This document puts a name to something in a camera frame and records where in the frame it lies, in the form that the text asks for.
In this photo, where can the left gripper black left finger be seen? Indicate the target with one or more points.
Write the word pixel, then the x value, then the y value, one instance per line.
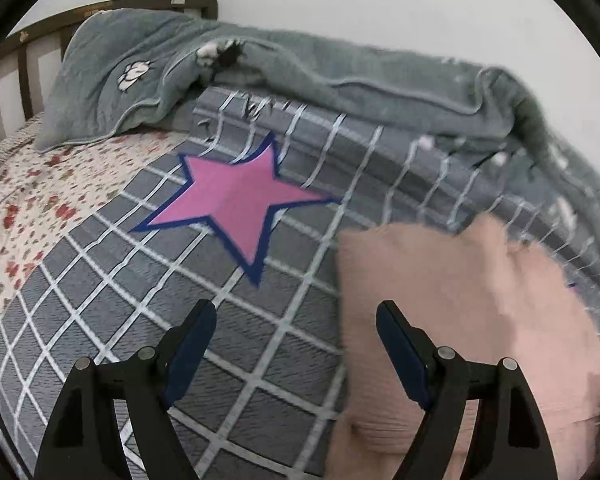
pixel 82 439

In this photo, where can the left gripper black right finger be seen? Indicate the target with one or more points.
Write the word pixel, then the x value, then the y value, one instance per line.
pixel 509 440

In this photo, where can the pink knit sweater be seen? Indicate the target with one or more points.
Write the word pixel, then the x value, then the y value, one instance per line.
pixel 482 295

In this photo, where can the floral bed sheet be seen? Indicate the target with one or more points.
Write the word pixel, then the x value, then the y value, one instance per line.
pixel 43 196

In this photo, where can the grey checked duvet with stars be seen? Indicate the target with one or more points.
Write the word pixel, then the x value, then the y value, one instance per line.
pixel 274 379

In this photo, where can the grey-green fleece blanket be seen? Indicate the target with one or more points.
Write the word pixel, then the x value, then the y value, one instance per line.
pixel 408 90

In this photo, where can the dark wooden headboard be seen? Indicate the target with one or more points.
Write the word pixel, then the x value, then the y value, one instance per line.
pixel 62 27

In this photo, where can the grey-green paw print pillow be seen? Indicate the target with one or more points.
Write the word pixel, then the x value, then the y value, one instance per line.
pixel 123 69

